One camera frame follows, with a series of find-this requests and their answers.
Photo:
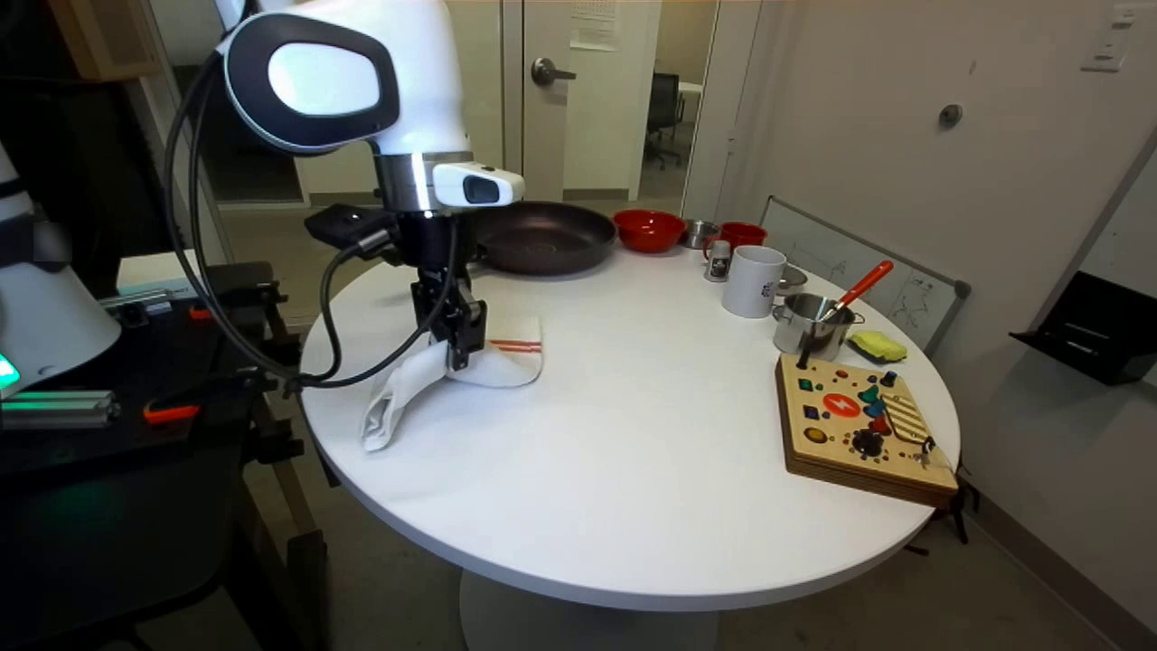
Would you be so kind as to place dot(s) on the round wall knob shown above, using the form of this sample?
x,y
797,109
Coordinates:
x,y
950,118

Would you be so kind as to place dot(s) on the black wall file holder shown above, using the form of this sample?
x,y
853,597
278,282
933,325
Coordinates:
x,y
1089,332

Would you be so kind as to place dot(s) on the white mug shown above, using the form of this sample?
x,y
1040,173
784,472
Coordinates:
x,y
754,284

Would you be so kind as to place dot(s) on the white box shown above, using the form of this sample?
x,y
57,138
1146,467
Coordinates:
x,y
149,273

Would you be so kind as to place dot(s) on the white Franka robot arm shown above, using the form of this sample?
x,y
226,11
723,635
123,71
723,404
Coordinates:
x,y
421,74

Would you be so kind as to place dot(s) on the whiteboard with drawings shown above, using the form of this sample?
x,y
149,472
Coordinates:
x,y
833,257

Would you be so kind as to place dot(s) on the aluminium rail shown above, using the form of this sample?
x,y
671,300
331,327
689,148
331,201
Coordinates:
x,y
57,406

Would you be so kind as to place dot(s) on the steel pot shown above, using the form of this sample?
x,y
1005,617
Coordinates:
x,y
815,332

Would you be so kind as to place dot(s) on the black frying pan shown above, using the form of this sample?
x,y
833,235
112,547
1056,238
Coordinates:
x,y
546,241

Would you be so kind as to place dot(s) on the wooden busy board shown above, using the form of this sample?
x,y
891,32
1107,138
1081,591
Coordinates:
x,y
863,420

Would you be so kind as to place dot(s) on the black perforated robot cart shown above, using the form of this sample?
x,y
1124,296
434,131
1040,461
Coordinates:
x,y
122,507

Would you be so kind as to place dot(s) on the white striped cloth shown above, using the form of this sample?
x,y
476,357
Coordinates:
x,y
506,364

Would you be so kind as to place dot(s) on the yellow sponge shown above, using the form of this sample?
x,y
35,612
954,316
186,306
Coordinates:
x,y
877,350

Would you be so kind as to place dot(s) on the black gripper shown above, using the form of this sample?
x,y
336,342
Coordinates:
x,y
437,257

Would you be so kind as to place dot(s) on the white door with window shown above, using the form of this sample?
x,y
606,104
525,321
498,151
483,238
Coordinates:
x,y
601,122

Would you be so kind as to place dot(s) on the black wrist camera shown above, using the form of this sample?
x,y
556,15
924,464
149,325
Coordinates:
x,y
347,227

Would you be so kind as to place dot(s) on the small metal cup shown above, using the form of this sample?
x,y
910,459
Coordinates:
x,y
716,256

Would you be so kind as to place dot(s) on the wooden cabinet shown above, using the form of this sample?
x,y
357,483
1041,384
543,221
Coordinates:
x,y
101,37

